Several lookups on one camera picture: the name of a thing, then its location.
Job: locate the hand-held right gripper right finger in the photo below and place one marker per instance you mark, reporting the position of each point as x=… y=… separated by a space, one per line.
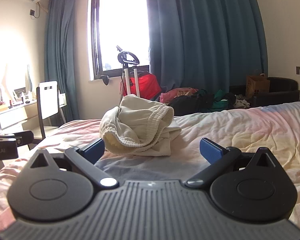
x=210 y=152

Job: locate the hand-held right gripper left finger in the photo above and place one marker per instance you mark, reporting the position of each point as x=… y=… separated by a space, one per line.
x=95 y=148

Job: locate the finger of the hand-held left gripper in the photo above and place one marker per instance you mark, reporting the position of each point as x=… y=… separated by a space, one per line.
x=25 y=137

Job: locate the cream pants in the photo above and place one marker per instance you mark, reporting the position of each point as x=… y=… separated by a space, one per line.
x=140 y=120

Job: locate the white dresser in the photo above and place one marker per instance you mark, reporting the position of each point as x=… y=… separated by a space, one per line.
x=10 y=117

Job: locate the bed with pastel sheet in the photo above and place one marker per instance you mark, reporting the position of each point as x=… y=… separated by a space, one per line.
x=240 y=130

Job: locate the group of cosmetic bottles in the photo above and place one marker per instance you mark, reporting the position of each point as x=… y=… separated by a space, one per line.
x=22 y=97

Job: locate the white chair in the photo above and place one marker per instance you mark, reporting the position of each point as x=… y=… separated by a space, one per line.
x=48 y=100

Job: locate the green garment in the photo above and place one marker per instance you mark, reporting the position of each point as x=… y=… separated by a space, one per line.
x=221 y=101

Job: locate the black garment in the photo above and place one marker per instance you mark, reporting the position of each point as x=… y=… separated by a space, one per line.
x=190 y=103

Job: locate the white patterned cloth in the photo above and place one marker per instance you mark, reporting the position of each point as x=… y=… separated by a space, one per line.
x=241 y=103

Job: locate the vanity mirror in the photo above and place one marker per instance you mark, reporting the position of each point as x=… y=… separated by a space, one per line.
x=28 y=77

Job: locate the pink garment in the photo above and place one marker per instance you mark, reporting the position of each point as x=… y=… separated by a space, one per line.
x=176 y=93

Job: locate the brown cardboard box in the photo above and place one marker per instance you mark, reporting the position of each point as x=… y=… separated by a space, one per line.
x=257 y=85

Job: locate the red bag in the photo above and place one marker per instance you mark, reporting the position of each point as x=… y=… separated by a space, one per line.
x=150 y=85

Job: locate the narrow blue curtain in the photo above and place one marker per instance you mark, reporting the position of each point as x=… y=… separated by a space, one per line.
x=62 y=55

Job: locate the black armchair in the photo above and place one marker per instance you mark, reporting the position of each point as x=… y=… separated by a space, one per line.
x=282 y=90

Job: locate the wide blue curtain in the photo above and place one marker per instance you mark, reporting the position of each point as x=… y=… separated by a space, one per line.
x=202 y=42

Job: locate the dark framed window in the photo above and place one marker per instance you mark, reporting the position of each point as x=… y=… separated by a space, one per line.
x=120 y=30

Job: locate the black wall plug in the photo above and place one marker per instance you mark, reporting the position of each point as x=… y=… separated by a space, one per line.
x=32 y=12

